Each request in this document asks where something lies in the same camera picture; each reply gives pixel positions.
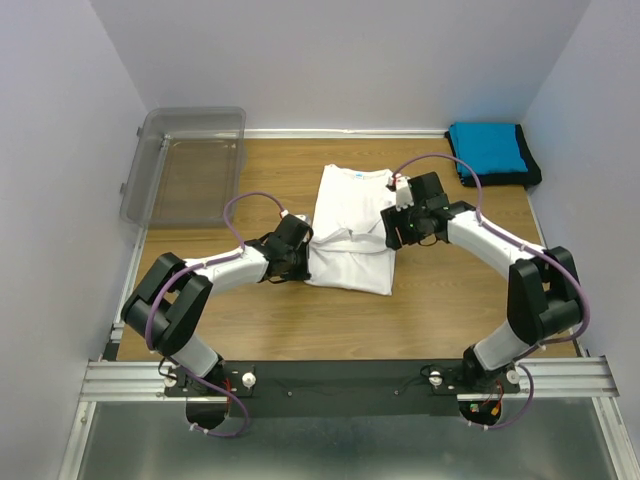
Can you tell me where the white t shirt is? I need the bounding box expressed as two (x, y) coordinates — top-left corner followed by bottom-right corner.
(307, 164), (395, 296)

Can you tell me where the aluminium frame rail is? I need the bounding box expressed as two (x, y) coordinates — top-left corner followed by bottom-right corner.
(60, 358), (635, 479)

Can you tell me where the folded blue t shirt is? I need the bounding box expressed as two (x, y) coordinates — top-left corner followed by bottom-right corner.
(448, 122), (528, 177)

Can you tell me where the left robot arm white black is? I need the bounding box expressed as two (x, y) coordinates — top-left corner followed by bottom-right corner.
(120, 214), (313, 395)

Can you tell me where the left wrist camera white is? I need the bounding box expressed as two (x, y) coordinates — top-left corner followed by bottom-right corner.
(280, 211), (311, 225)

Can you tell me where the clear plastic bin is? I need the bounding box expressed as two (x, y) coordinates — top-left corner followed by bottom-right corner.
(120, 107), (247, 229)

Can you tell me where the folded black t shirt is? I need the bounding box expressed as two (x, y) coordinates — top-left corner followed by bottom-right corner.
(444, 124), (542, 188)

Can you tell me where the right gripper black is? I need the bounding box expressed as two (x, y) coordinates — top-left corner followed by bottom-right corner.
(379, 200), (427, 251)

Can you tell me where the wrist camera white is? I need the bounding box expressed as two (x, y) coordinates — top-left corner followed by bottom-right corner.
(387, 173), (415, 212)
(280, 211), (311, 225)

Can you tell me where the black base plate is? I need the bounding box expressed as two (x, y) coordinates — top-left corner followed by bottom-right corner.
(164, 359), (520, 429)

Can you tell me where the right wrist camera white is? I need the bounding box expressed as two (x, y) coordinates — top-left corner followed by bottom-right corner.
(387, 173), (415, 212)

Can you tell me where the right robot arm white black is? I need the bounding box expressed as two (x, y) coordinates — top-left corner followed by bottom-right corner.
(381, 172), (589, 392)

